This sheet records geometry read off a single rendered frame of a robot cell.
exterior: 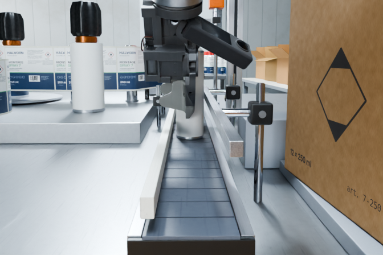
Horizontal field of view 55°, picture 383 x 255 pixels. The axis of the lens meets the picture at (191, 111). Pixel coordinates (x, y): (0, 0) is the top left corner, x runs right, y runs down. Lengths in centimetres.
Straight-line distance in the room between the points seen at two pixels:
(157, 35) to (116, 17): 453
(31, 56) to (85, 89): 35
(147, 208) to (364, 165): 23
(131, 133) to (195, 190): 46
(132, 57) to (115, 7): 385
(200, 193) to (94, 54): 69
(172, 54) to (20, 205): 30
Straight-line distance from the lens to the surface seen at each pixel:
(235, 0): 117
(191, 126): 67
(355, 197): 44
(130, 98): 126
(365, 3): 43
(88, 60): 103
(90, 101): 104
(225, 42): 55
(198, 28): 54
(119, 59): 125
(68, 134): 90
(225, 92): 79
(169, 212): 37
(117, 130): 87
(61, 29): 516
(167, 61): 56
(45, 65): 132
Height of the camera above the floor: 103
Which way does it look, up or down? 8 degrees down
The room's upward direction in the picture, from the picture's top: straight up
